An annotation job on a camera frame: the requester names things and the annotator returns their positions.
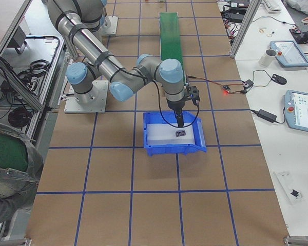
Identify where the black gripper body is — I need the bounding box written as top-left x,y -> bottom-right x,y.
166,95 -> 189,113

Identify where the black cylindrical capacitor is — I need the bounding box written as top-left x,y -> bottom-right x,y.
175,130 -> 186,137

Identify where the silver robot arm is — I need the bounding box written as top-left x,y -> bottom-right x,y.
47,1 -> 187,128

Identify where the white foam sheet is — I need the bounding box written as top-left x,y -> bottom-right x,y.
146,124 -> 195,145

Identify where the blue plastic bin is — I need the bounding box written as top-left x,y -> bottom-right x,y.
143,111 -> 207,156

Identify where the small red-lit controller board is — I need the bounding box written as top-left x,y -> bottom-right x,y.
222,85 -> 231,94

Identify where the green conveyor belt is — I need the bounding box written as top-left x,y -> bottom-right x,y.
159,12 -> 186,88

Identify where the black power adapter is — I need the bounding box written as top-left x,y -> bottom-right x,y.
257,109 -> 277,123

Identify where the white cup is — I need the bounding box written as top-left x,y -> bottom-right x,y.
259,49 -> 277,67

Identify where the black computer mouse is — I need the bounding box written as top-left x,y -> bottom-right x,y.
272,74 -> 287,85

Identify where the upper teach pendant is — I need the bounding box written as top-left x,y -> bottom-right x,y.
269,40 -> 308,68

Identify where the teach pendant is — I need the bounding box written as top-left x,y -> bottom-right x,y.
284,90 -> 308,132
269,40 -> 308,68

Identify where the lower teach pendant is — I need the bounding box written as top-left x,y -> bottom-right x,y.
284,90 -> 308,132

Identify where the clear plastic bag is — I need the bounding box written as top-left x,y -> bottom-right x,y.
274,171 -> 304,205

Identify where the person in grey jacket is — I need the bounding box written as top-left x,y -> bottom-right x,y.
0,119 -> 44,229

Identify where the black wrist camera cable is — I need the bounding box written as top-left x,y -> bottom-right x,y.
153,79 -> 201,128

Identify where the red black power cable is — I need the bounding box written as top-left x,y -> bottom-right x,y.
186,75 -> 244,93

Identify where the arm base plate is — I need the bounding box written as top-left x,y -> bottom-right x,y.
64,80 -> 108,113
101,16 -> 119,36

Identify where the aluminium frame post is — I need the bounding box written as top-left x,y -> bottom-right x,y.
229,0 -> 261,58

